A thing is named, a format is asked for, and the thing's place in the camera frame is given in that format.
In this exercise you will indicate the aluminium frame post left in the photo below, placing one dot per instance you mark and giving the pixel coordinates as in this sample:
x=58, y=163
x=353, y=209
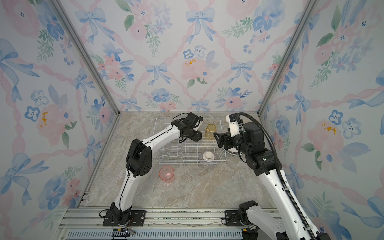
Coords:
x=69, y=27

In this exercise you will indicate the white wire dish rack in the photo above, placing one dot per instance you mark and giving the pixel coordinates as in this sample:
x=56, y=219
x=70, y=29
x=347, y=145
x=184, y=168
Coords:
x=190, y=152

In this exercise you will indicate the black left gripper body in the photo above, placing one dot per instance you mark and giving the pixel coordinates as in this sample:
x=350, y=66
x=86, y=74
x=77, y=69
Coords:
x=194, y=135

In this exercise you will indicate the pink plastic cup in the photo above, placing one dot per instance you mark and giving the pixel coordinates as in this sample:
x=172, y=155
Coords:
x=167, y=174

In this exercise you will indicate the yellow plastic cup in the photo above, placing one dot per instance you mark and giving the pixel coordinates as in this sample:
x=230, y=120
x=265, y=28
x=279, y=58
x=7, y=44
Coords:
x=209, y=132

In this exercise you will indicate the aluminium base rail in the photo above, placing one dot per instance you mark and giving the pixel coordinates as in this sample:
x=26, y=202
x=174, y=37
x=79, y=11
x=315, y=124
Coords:
x=89, y=218

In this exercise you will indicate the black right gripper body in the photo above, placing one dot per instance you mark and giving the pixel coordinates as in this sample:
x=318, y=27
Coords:
x=230, y=142

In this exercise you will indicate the aluminium frame post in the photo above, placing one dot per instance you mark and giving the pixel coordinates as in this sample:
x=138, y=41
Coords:
x=291, y=47
x=69, y=27

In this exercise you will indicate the small white bowl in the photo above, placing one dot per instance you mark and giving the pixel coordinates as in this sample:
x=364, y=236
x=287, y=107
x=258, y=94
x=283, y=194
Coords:
x=208, y=156

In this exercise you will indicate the grey vent grille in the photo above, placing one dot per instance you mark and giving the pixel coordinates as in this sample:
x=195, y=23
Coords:
x=156, y=234

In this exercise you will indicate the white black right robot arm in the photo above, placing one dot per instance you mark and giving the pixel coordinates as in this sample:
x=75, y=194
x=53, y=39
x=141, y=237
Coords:
x=248, y=139

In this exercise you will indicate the aluminium frame post right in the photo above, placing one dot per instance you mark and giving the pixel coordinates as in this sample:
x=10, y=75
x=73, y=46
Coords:
x=291, y=47

